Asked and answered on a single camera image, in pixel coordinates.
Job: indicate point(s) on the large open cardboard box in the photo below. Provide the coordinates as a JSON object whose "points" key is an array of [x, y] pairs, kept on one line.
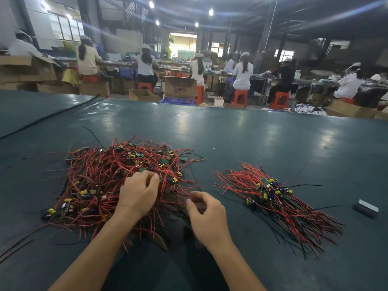
{"points": [[29, 68]]}

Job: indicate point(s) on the small black grey block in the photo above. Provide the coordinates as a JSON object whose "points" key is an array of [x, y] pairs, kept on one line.
{"points": [[366, 208]]}

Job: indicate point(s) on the person's right hand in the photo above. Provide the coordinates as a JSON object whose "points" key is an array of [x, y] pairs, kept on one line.
{"points": [[209, 224]]}

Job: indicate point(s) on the person's left hand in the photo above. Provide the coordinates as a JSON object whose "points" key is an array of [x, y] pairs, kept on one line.
{"points": [[138, 194]]}

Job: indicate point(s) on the person's right forearm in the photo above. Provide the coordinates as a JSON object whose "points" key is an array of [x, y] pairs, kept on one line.
{"points": [[236, 269]]}

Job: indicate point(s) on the red plastic stool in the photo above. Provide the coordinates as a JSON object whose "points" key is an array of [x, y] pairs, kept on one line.
{"points": [[347, 100], [90, 78], [241, 97], [280, 100], [145, 86], [200, 94]]}

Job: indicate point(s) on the dark green table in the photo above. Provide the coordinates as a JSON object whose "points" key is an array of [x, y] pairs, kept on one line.
{"points": [[315, 142]]}

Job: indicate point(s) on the blue plastic crate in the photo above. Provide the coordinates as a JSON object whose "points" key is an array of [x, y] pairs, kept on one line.
{"points": [[177, 101]]}

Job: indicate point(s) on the person's left forearm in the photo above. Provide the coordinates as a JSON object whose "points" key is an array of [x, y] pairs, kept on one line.
{"points": [[91, 257]]}

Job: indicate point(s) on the yellow sack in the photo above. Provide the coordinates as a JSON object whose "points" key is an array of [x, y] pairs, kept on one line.
{"points": [[71, 77]]}

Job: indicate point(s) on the heap of black white items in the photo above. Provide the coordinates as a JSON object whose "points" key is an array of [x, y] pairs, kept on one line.
{"points": [[309, 109]]}

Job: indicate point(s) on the grid window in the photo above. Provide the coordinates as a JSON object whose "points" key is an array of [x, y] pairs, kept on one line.
{"points": [[65, 26]]}

